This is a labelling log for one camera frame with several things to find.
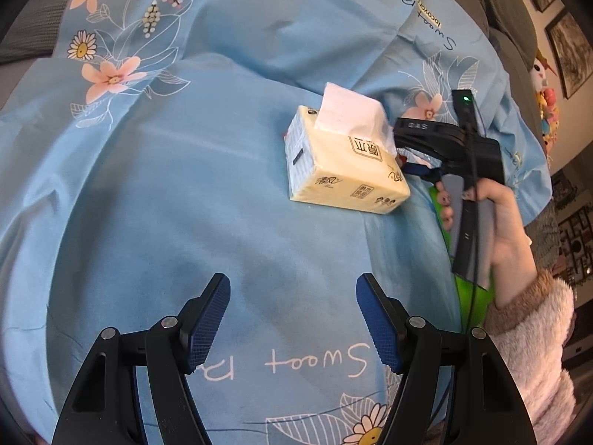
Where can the pink yellow plush toy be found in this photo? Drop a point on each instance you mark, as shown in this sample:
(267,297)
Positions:
(549,111)

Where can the yellow tissue pack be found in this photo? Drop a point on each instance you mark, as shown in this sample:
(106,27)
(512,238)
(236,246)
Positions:
(333,171)

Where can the green cardboard box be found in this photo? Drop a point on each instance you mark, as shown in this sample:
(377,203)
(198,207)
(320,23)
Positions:
(484,299)

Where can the person's right hand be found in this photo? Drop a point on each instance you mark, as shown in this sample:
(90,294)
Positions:
(507,241)

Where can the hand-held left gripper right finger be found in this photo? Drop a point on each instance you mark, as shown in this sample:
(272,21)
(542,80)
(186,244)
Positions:
(380,329)

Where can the dark carved wooden cabinet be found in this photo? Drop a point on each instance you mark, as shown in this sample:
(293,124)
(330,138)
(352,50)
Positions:
(572,245)

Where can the blue floral bedsheet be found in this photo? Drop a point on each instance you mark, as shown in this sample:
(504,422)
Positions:
(185,171)

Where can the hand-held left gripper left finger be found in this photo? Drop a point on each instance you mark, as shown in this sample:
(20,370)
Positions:
(208,329)

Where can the white plush toy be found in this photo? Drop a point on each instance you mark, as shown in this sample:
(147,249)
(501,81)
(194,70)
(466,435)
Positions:
(539,72)

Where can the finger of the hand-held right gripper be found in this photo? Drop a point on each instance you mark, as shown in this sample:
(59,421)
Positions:
(421,134)
(417,167)

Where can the grey pillow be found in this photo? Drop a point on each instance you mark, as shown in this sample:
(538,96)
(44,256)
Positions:
(37,32)

